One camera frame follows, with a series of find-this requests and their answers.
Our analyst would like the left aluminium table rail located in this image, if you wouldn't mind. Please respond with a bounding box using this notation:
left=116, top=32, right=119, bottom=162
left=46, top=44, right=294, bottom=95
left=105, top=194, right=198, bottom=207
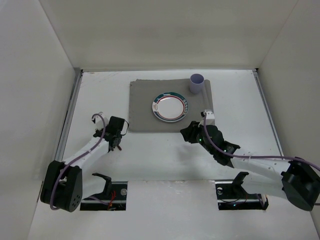
left=52, top=67, right=84, bottom=162

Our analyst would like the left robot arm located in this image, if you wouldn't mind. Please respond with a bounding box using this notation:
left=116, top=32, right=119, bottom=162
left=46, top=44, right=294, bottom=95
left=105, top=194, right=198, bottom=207
left=40, top=112, right=128, bottom=213

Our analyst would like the grey cloth placemat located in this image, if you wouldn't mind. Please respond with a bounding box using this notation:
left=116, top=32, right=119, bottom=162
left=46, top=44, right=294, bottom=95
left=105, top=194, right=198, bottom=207
left=128, top=79, right=214, bottom=133

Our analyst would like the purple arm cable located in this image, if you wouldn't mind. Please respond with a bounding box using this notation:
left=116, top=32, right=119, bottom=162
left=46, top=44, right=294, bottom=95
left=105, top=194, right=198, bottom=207
left=202, top=113, right=320, bottom=206
left=49, top=113, right=108, bottom=210

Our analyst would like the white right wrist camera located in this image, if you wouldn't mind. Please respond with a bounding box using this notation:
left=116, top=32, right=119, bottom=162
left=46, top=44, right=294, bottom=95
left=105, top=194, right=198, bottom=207
left=200, top=109, right=216, bottom=126

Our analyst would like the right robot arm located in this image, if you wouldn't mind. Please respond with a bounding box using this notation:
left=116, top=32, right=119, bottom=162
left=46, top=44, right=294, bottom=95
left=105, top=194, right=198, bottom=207
left=180, top=121, right=320, bottom=212

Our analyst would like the white plate green rim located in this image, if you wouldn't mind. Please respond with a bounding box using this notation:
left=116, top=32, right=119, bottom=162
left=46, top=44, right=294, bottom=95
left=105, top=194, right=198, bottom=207
left=151, top=92, right=189, bottom=123

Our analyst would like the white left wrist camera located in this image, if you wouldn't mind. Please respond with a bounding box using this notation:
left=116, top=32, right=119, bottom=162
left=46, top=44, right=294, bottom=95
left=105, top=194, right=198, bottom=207
left=91, top=111, right=109, bottom=131

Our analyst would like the aluminium table rail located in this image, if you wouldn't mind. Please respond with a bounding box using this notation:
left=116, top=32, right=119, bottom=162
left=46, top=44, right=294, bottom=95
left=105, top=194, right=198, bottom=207
left=52, top=67, right=84, bottom=162
left=252, top=67, right=292, bottom=179

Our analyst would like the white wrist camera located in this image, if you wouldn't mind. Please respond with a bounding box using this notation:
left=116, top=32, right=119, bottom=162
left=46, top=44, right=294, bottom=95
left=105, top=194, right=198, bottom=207
left=200, top=109, right=216, bottom=126
left=91, top=111, right=109, bottom=131

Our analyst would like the right aluminium table rail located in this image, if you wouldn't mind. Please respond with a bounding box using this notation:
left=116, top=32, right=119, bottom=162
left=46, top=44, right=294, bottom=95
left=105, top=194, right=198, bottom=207
left=252, top=67, right=292, bottom=179

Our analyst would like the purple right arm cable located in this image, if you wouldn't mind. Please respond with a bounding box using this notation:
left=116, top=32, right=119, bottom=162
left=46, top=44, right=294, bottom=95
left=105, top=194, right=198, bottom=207
left=202, top=113, right=320, bottom=206

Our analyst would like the white front cover board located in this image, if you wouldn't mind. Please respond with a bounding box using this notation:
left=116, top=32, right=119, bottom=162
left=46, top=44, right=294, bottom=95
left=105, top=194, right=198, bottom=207
left=28, top=180, right=318, bottom=240

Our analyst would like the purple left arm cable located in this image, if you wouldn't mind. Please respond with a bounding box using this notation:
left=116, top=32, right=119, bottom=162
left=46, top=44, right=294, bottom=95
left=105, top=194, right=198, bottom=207
left=49, top=113, right=108, bottom=210

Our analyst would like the purple plastic cup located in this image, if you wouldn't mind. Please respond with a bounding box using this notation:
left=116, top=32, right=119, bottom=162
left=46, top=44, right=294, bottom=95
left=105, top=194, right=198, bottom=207
left=189, top=73, right=205, bottom=94

